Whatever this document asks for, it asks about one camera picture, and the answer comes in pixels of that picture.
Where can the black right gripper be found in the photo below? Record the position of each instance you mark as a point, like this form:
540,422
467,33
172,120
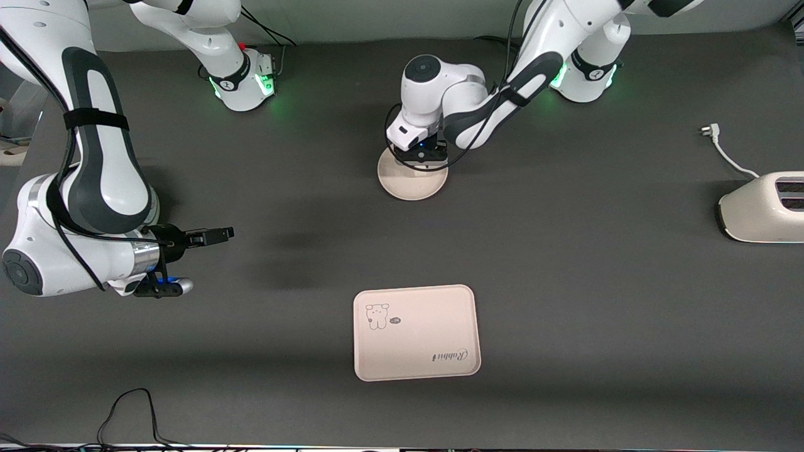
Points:
172,241

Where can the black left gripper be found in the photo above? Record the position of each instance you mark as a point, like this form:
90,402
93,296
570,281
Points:
426,154

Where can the round cream plate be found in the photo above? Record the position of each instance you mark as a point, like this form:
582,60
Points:
411,185

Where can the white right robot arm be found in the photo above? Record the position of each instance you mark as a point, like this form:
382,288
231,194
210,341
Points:
100,176

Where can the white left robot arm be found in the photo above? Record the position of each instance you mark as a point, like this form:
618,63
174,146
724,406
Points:
440,75

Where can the white toaster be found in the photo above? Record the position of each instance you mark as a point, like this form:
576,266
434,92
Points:
757,213

